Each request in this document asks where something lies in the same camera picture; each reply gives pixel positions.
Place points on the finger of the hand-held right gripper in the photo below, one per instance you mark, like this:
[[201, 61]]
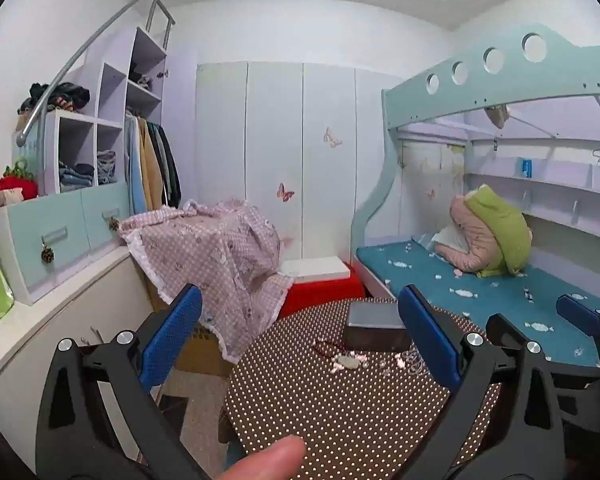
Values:
[[577, 314], [502, 327]]

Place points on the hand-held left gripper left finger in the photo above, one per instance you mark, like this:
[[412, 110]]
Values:
[[176, 330]]

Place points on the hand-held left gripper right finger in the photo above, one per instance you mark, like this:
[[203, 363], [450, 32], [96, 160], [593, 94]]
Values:
[[425, 332]]

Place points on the grey metal tin box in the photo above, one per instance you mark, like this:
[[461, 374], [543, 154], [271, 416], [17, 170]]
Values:
[[375, 325]]

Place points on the white pink brooch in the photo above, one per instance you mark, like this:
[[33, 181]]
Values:
[[350, 362]]

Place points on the person's left hand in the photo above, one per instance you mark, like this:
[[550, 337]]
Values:
[[265, 460]]

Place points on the blue printed bed sheet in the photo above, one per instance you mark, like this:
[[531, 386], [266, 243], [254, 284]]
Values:
[[480, 305]]

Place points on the cardboard box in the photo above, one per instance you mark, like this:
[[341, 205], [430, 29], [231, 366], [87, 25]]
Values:
[[200, 352]]

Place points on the pink dotted cloth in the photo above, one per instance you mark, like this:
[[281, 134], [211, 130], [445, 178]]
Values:
[[215, 260]]

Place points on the green quilt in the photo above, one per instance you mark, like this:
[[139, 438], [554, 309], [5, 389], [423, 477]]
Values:
[[505, 232]]

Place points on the white pillow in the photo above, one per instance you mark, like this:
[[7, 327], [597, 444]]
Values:
[[447, 239]]

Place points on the pink quilt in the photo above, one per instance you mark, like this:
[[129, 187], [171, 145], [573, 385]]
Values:
[[467, 230]]

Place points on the red box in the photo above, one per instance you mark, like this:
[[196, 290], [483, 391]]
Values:
[[325, 292]]

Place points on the pinecone drawer pull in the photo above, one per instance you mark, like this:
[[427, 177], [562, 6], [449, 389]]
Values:
[[114, 224], [47, 254]]

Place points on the white flat box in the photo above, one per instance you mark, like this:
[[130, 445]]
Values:
[[315, 267]]

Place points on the brown dotted tablecloth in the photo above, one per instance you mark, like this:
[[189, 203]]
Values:
[[330, 420]]

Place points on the beige cabinet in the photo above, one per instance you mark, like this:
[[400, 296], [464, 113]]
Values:
[[45, 340]]

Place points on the faint pink butterfly sticker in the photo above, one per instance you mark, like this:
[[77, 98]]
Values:
[[286, 241]]

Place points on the teal drawer cabinet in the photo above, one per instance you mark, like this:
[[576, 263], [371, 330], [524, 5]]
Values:
[[55, 240]]

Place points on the light blue hanging garment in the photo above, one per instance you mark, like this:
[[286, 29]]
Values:
[[136, 170]]

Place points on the dark hanging garments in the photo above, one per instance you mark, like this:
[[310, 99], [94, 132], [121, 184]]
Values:
[[170, 165]]

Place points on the tan hanging coat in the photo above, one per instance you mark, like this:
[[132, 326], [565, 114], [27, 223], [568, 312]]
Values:
[[151, 165]]

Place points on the brown butterfly sticker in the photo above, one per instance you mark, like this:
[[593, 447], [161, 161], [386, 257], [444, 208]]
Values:
[[285, 193]]

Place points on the white wardrobe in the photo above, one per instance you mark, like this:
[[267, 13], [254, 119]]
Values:
[[300, 160]]

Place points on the beige hanging pouch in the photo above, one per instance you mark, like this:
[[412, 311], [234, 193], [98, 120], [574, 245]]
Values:
[[497, 115]]

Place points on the pale butterfly sticker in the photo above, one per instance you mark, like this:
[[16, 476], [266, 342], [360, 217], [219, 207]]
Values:
[[332, 137]]

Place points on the strawberry plush toy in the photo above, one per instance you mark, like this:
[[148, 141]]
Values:
[[14, 185]]

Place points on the lavender shelf unit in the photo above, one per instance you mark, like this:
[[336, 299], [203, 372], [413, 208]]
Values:
[[107, 110]]

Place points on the clothes on shelf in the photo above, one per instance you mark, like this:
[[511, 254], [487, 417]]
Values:
[[140, 77]]

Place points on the dark clothes pile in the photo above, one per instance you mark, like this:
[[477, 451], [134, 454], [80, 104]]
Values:
[[60, 96]]

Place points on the stepped white shelf unit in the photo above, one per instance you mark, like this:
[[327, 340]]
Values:
[[87, 42]]

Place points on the teal bunk bed frame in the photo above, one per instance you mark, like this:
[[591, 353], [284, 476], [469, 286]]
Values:
[[430, 100]]

